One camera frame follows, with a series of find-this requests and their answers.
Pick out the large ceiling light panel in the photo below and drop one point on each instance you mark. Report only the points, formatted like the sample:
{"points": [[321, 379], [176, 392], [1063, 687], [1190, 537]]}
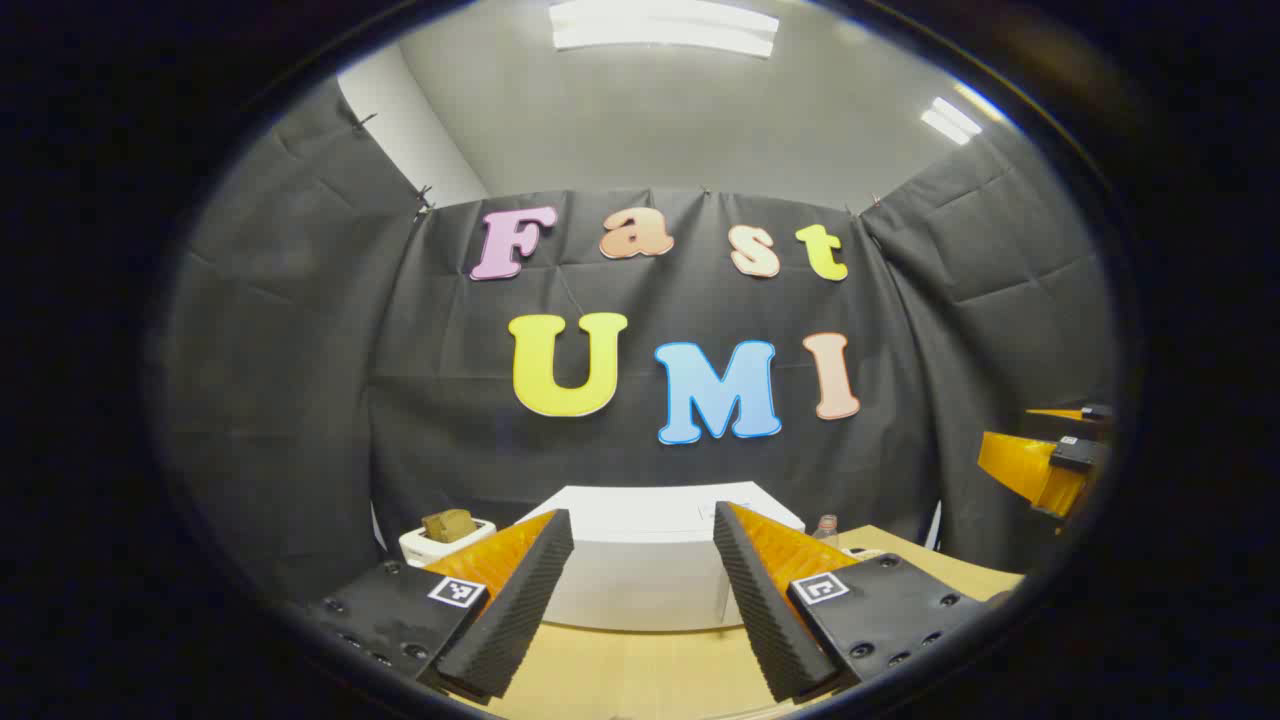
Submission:
{"points": [[660, 28]]}

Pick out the clear plastic water bottle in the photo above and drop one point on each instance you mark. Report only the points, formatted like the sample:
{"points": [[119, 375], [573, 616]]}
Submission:
{"points": [[826, 530]]}

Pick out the small ceiling light panel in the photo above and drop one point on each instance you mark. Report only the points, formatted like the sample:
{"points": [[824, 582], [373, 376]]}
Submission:
{"points": [[950, 120]]}

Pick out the white toaster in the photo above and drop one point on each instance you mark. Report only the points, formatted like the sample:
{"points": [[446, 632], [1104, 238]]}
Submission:
{"points": [[415, 548]]}

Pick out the black backdrop cloth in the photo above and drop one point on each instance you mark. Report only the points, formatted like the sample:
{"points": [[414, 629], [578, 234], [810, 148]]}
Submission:
{"points": [[300, 400]]}

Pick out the white microwave oven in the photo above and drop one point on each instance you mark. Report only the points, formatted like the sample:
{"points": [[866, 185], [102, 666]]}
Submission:
{"points": [[640, 560]]}

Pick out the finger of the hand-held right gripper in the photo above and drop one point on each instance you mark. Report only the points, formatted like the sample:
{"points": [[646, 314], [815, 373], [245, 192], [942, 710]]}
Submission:
{"points": [[1075, 415], [1030, 470]]}

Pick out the brown bread slice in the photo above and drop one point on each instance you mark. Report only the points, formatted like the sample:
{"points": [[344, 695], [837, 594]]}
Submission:
{"points": [[448, 525]]}

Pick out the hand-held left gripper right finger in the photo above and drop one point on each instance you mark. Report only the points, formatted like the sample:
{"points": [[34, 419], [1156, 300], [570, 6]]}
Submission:
{"points": [[760, 620]]}

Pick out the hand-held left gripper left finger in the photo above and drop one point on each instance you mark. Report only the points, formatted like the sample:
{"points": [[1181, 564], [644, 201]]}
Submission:
{"points": [[520, 610]]}

